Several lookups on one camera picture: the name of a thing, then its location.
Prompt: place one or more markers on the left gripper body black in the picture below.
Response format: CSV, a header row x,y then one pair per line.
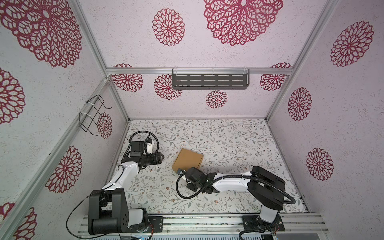
x,y
151,159

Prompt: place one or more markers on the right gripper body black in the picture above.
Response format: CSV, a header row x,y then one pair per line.
x,y
187,174

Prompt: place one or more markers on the brown cardboard box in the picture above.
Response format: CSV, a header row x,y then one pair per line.
x,y
186,160

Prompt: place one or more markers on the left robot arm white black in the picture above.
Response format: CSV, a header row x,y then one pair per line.
x,y
108,208

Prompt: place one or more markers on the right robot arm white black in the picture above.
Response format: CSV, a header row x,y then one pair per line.
x,y
265,186

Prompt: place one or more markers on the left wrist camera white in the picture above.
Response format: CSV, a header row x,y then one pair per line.
x,y
149,145

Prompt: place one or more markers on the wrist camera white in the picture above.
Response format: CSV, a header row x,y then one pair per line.
x,y
149,145
181,172

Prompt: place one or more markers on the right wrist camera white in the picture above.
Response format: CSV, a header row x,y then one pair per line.
x,y
181,172

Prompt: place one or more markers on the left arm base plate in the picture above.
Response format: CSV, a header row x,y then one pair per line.
x,y
150,224

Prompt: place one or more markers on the black wire wall rack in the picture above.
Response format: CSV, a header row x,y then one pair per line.
x,y
88,120

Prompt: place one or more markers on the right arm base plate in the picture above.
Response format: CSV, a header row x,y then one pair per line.
x,y
254,223

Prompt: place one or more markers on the dark metal wall shelf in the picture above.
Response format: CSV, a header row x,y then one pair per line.
x,y
209,81

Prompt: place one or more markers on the aluminium front rail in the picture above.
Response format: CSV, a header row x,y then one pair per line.
x,y
229,224

